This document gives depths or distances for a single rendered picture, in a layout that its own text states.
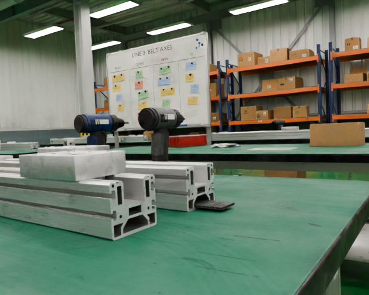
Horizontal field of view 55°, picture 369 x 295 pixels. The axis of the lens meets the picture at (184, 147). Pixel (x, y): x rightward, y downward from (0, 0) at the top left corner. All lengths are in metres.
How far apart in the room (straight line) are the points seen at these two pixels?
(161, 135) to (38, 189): 0.38
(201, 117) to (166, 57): 0.83
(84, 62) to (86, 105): 1.05
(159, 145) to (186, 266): 0.55
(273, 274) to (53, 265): 0.26
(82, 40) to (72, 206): 9.00
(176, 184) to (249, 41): 11.60
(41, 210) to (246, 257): 0.38
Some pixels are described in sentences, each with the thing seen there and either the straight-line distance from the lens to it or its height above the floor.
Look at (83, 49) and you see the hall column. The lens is 9.49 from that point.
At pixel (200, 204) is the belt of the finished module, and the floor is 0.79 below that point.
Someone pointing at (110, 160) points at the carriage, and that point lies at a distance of 0.62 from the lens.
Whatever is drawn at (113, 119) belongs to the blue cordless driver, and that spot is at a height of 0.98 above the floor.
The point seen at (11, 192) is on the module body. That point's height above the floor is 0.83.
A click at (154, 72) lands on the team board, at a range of 4.23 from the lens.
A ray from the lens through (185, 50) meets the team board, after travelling 4.00.
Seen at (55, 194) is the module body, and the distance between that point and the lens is 0.63.
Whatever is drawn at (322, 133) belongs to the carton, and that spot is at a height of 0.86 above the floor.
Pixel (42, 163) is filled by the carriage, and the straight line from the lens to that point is 0.64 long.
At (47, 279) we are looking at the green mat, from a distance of 0.44.
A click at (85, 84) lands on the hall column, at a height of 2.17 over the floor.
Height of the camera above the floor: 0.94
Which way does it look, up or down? 3 degrees down
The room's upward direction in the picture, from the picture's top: 3 degrees counter-clockwise
